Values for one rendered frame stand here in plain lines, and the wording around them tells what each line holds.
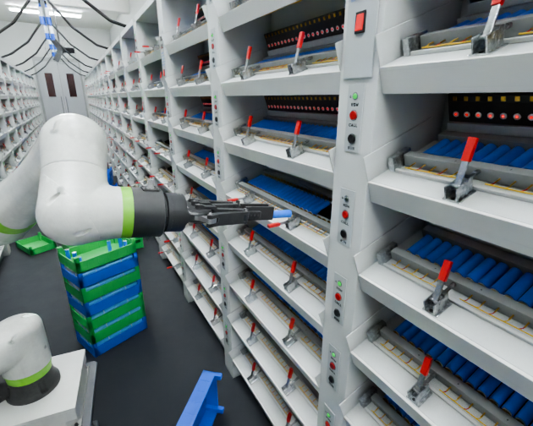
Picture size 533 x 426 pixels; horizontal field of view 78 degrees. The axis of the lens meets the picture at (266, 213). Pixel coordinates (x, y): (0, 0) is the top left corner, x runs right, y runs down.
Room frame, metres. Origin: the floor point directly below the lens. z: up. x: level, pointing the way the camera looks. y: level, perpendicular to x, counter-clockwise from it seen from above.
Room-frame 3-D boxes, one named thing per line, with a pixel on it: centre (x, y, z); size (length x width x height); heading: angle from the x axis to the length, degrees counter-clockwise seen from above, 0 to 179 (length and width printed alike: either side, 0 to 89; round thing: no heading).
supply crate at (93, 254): (1.52, 0.85, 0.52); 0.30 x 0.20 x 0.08; 142
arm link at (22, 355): (0.81, 0.76, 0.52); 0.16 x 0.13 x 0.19; 151
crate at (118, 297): (1.52, 0.85, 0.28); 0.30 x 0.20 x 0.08; 142
